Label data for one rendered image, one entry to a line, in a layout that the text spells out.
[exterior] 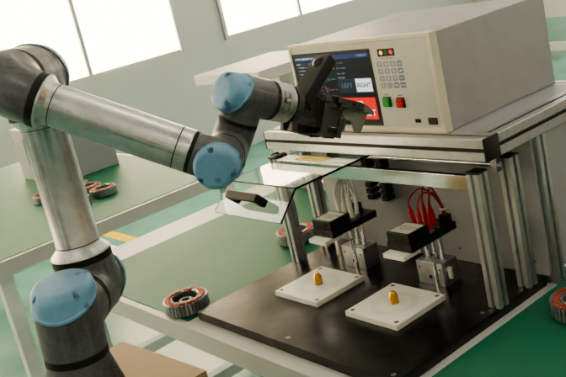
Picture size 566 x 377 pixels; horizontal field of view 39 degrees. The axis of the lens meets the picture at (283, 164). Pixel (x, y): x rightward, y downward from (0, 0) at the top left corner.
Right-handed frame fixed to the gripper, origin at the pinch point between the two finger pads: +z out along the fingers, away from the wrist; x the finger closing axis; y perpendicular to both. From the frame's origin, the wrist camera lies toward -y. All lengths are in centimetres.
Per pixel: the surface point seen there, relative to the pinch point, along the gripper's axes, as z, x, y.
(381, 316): 6.4, 5.7, 41.7
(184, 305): -9, -44, 49
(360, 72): 3.7, -6.4, -8.5
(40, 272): 90, -366, 89
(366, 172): 9.7, -6.9, 12.4
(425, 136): 7.4, 10.9, 4.5
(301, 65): 2.7, -25.1, -10.7
